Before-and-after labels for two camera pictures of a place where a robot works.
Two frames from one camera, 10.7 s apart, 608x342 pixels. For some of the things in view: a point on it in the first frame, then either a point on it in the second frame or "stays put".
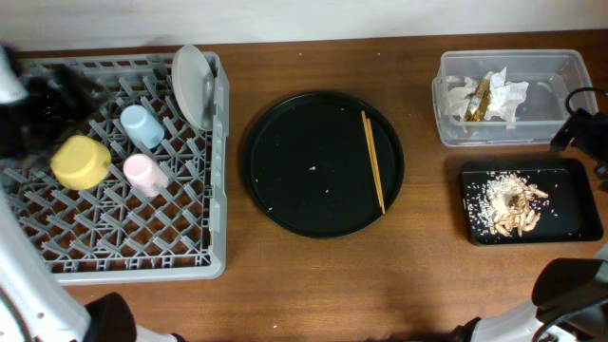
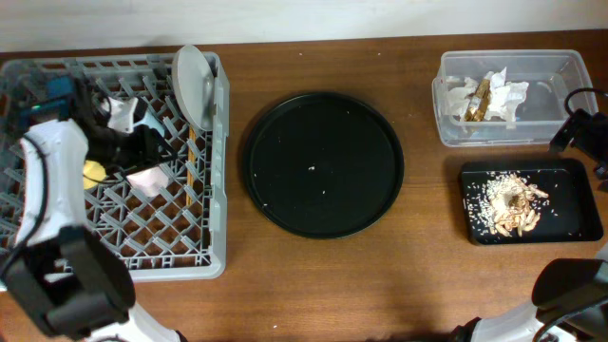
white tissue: x=505 y=98 stays put
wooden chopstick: x=364 y=117 to x=191 y=159
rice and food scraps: x=504 y=203 stays put
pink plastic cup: x=145 y=175 stays put
